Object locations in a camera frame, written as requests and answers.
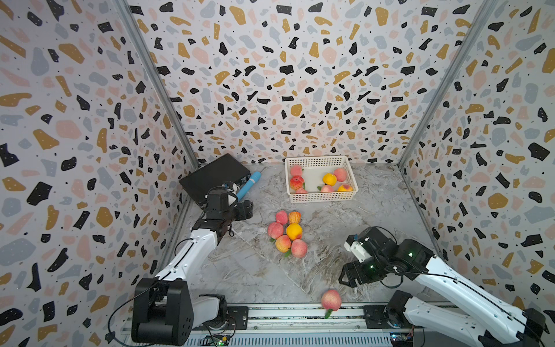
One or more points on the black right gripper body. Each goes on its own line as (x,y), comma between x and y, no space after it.
(368,270)

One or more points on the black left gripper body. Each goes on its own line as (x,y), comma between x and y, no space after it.
(238,212)

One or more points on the large pink peach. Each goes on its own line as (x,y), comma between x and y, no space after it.
(331,301)

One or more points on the dark pink wrinkled peach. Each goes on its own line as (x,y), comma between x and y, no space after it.
(281,217)

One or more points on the orange pink front peach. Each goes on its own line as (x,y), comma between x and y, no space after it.
(283,244)

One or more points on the orange wrinkled peach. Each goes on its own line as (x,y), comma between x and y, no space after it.
(294,217)

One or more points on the yellow pink peach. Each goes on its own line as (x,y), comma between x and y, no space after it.
(345,188)

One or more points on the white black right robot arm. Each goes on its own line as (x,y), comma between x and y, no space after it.
(482,319)

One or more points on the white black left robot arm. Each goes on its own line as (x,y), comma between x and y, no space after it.
(163,309)

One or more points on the white perforated plastic basket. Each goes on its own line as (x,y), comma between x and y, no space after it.
(320,179)

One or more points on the black ribbed metal case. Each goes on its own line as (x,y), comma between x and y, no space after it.
(214,174)

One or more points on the light blue plastic tube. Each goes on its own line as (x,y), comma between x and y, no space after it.
(254,178)

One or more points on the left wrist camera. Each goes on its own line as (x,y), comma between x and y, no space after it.
(221,198)

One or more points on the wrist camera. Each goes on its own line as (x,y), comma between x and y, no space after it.
(371,242)
(221,198)

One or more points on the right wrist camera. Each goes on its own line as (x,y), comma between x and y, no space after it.
(371,242)

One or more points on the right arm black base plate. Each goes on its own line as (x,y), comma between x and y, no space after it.
(377,316)

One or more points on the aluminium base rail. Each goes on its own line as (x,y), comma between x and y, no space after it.
(303,323)

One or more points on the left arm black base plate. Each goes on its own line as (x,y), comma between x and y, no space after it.
(234,318)

